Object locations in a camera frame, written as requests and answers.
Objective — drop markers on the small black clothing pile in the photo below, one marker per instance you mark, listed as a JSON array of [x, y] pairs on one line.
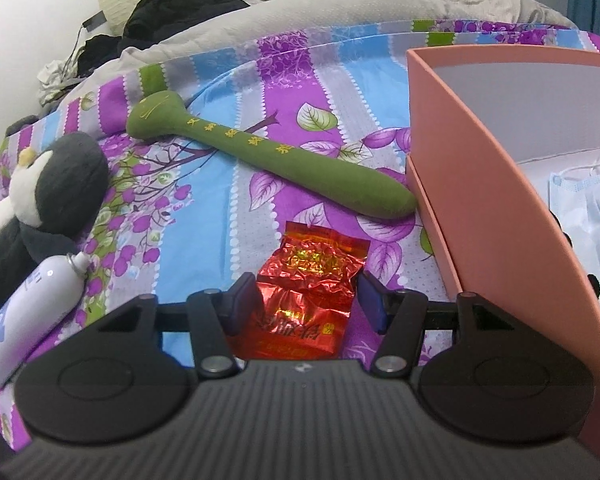
[[100, 52]]

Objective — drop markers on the red foil tea packet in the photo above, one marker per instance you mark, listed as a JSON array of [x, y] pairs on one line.
[[305, 280]]

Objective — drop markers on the floral striped bed sheet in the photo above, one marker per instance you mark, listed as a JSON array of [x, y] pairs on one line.
[[220, 240]]

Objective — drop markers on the blue face mask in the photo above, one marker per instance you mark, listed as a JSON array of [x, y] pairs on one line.
[[580, 195]]

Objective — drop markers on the pink cardboard box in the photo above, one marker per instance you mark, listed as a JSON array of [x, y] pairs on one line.
[[495, 220]]

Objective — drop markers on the grey quilt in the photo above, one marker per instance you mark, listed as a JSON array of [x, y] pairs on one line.
[[330, 5]]

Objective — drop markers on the white spray bottle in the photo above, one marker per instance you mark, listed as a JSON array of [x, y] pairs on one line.
[[25, 305]]

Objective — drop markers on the large black clothing pile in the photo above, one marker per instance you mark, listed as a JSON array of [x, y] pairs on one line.
[[180, 0]]

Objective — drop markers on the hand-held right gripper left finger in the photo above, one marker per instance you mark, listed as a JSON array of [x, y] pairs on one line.
[[240, 306]]

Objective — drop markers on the green fabric massage stick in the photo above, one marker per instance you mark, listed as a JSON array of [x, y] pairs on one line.
[[280, 162]]

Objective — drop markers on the black power adapter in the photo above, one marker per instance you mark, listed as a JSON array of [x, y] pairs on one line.
[[94, 19]]

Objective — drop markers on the grey white penguin plush toy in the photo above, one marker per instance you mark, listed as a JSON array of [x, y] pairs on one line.
[[55, 180]]

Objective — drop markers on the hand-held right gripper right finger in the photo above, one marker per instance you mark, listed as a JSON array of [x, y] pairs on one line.
[[372, 306]]

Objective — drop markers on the crumpled white cloth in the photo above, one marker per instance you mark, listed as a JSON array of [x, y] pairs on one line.
[[55, 75]]

